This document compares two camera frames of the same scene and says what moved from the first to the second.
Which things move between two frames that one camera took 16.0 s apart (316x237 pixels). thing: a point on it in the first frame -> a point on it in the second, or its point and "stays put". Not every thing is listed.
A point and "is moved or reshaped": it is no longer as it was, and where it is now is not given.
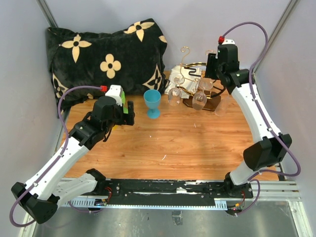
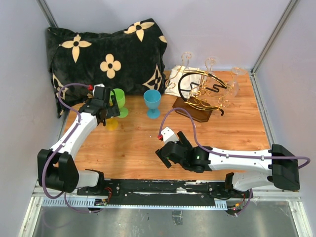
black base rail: (173, 192) stays put
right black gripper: (212, 60) -> (182, 140)
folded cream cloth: (184, 78) stays put
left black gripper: (126, 119) -> (113, 109)
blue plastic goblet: (152, 98) stays put
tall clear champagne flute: (222, 105) is moved or reshaped
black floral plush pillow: (132, 55) stays put
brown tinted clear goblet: (175, 94) -> (185, 57)
